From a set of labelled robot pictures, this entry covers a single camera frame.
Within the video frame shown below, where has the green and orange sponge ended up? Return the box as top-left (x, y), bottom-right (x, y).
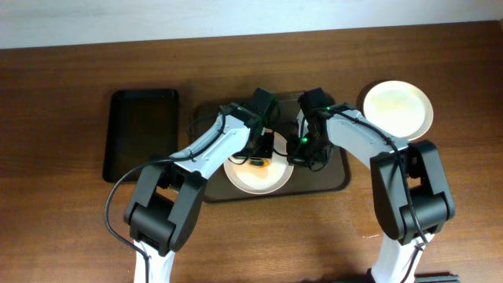
top-left (249, 158), bottom-right (270, 168)

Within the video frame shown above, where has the white plate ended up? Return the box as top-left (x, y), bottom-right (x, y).
top-left (362, 80), bottom-right (434, 141)
top-left (223, 132), bottom-right (294, 195)

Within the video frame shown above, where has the white plate top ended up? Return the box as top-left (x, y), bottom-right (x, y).
top-left (362, 80), bottom-right (434, 141)

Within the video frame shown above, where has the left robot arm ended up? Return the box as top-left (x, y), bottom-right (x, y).
top-left (124, 88), bottom-right (277, 282)

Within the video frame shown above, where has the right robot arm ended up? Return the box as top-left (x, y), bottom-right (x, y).
top-left (287, 88), bottom-right (459, 283)

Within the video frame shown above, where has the large brown tray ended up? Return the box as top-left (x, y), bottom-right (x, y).
top-left (192, 93), bottom-right (351, 203)

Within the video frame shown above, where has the small black tray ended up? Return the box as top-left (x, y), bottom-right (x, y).
top-left (102, 89), bottom-right (179, 183)

